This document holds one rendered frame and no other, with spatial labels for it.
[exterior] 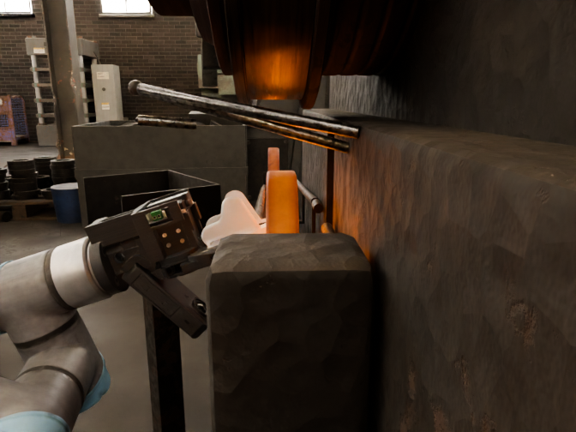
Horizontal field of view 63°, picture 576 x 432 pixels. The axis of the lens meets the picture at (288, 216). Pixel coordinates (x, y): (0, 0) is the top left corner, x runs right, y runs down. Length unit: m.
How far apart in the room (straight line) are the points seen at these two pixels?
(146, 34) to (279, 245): 10.65
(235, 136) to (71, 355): 2.41
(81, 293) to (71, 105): 7.04
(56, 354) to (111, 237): 0.14
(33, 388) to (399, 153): 0.42
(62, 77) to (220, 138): 4.92
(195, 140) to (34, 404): 2.50
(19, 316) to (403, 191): 0.47
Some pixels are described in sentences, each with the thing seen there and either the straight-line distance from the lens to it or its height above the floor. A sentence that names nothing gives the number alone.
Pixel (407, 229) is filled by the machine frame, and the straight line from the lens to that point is 0.24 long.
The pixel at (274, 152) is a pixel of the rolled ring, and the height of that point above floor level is 0.74.
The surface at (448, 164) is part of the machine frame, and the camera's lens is 0.19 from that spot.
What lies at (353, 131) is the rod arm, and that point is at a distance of 0.36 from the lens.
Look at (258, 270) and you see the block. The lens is 0.27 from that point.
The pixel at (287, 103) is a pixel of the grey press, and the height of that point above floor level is 0.87.
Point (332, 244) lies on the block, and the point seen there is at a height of 0.80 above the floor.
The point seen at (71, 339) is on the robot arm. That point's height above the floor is 0.62.
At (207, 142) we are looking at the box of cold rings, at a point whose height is 0.64.
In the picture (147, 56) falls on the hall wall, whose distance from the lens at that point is 10.87.
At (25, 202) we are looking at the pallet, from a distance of 4.05.
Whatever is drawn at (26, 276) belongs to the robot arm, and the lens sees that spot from 0.59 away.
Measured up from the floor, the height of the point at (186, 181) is 0.71.
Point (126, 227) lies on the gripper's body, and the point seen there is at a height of 0.75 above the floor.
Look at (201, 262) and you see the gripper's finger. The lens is 0.51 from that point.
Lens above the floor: 0.89
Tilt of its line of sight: 14 degrees down
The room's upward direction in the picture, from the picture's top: straight up
